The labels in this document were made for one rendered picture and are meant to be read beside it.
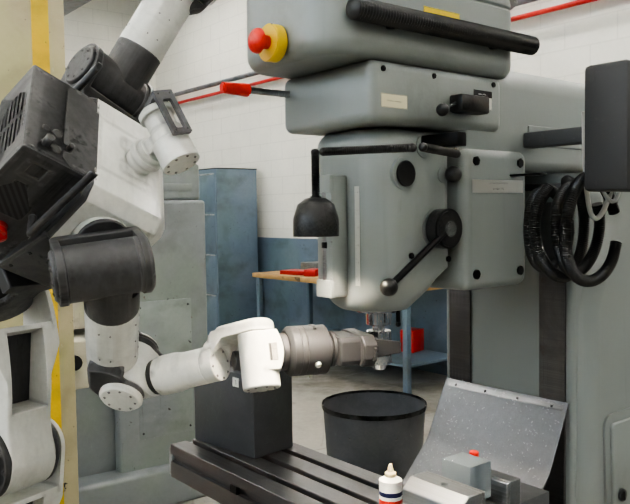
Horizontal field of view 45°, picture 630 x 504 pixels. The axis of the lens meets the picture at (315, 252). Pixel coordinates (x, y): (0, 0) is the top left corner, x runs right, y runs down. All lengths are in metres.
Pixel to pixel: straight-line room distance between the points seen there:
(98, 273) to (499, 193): 0.73
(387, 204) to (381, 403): 2.49
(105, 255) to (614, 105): 0.84
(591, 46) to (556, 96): 4.50
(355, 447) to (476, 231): 2.03
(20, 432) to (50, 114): 0.63
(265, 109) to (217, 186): 1.12
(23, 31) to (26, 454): 1.73
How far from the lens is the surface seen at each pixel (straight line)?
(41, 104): 1.31
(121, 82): 1.50
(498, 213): 1.45
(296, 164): 8.47
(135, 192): 1.31
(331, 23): 1.20
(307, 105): 1.34
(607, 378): 1.66
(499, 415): 1.69
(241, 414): 1.75
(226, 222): 8.63
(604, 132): 1.34
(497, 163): 1.45
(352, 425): 3.28
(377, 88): 1.23
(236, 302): 8.75
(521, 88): 1.54
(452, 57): 1.36
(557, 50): 6.28
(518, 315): 1.65
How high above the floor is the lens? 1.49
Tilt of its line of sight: 3 degrees down
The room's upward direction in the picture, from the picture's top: 1 degrees counter-clockwise
